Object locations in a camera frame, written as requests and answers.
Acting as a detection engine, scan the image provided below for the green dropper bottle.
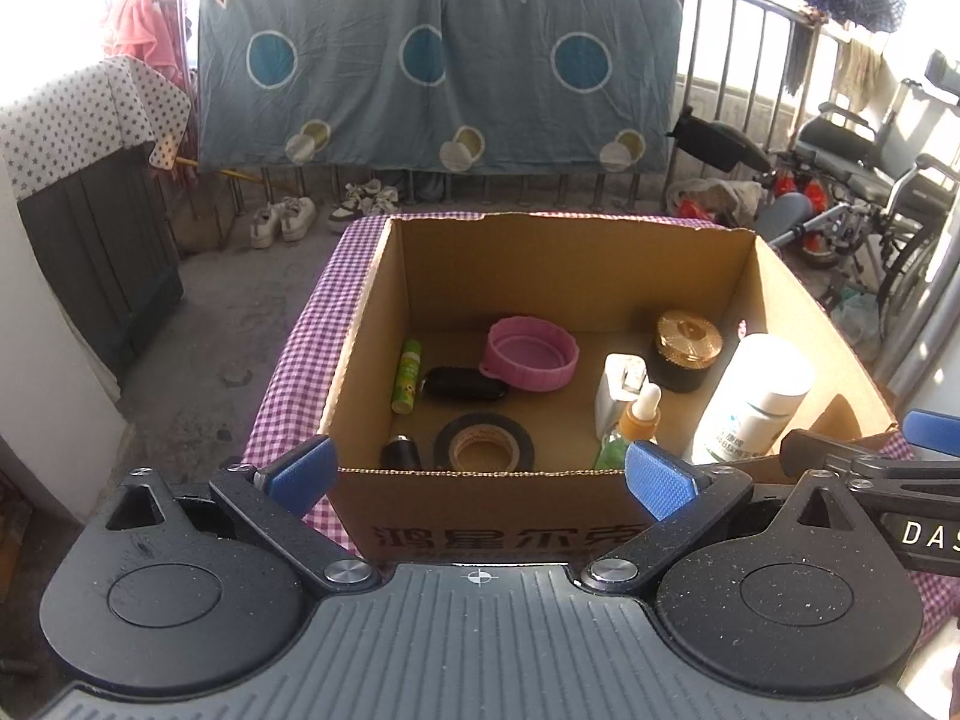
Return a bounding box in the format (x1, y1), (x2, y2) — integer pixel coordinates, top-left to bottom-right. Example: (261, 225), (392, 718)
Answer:
(594, 382), (662, 470)

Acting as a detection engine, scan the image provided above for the small black cylinder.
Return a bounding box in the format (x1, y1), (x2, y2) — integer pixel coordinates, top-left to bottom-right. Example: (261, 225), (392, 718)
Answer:
(379, 434), (421, 470)

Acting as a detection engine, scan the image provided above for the white power adapter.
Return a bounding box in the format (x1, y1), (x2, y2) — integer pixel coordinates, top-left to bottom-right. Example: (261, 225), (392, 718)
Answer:
(594, 353), (647, 439)

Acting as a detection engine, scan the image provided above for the white pill bottle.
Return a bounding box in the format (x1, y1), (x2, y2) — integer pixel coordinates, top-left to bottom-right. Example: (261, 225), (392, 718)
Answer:
(688, 333), (815, 465)

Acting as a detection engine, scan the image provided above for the green tube bottle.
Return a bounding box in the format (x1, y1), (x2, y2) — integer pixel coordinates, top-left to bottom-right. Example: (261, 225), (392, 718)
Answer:
(391, 338), (421, 416)

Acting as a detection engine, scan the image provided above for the gold lid black jar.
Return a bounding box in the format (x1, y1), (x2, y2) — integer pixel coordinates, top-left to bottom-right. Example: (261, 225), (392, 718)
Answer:
(646, 309), (724, 394)

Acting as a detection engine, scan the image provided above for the black tape roll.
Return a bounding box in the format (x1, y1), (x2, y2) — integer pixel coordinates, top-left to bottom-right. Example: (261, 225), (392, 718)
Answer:
(433, 411), (535, 473)

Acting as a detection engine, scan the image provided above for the black oval case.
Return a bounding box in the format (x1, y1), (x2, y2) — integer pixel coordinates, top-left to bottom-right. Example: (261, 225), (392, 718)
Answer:
(420, 366), (509, 403)

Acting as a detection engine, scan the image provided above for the purple checkered tablecloth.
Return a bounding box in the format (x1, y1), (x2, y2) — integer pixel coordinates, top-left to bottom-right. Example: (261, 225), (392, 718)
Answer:
(242, 211), (958, 644)

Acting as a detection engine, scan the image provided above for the brown cardboard box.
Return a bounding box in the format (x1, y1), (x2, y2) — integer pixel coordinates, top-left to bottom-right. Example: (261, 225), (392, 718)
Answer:
(320, 215), (895, 562)

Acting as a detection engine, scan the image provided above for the black wheelchair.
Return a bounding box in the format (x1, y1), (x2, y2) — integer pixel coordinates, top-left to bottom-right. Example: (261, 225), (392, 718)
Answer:
(755, 52), (958, 333)

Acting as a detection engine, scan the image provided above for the white sneakers pair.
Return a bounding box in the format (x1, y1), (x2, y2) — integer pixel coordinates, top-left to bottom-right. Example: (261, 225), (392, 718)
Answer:
(247, 177), (404, 251)

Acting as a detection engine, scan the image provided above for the polka dot covered cabinet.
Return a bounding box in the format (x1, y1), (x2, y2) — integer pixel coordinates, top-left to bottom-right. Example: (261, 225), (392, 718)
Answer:
(2, 57), (190, 379)

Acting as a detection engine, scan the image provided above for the blue patterned hanging blanket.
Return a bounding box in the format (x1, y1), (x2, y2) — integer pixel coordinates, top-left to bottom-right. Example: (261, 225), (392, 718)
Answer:
(199, 0), (683, 176)

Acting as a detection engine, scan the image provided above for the metal balcony railing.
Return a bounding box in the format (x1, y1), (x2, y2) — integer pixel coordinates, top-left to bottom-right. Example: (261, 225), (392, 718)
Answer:
(672, 0), (838, 154)

